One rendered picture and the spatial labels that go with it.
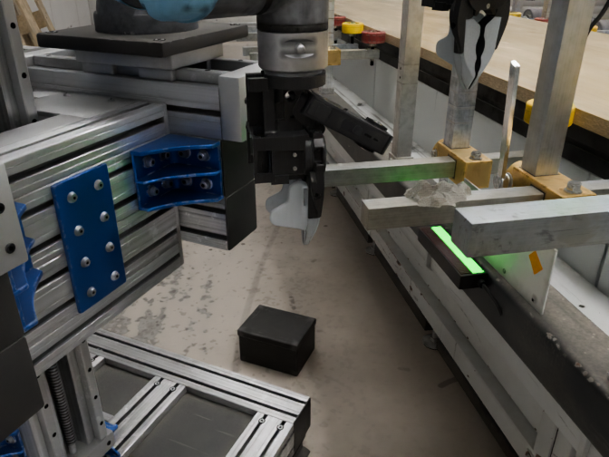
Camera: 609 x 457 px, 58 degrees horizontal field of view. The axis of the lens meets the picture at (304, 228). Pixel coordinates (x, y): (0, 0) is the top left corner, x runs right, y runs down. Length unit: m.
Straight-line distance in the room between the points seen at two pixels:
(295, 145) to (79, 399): 0.63
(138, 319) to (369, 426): 0.90
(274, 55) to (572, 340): 0.51
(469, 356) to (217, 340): 0.80
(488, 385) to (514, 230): 1.09
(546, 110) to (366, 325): 1.28
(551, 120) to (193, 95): 0.48
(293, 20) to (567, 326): 0.52
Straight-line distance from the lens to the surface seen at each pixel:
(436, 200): 0.70
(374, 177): 0.95
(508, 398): 1.50
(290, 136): 0.60
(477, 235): 0.44
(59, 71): 0.97
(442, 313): 1.74
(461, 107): 1.02
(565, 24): 0.77
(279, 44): 0.58
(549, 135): 0.80
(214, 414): 1.33
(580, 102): 1.14
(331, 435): 1.56
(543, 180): 0.80
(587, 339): 0.80
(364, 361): 1.78
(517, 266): 0.86
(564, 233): 0.48
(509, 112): 0.75
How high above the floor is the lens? 1.14
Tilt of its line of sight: 27 degrees down
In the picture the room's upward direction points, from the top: straight up
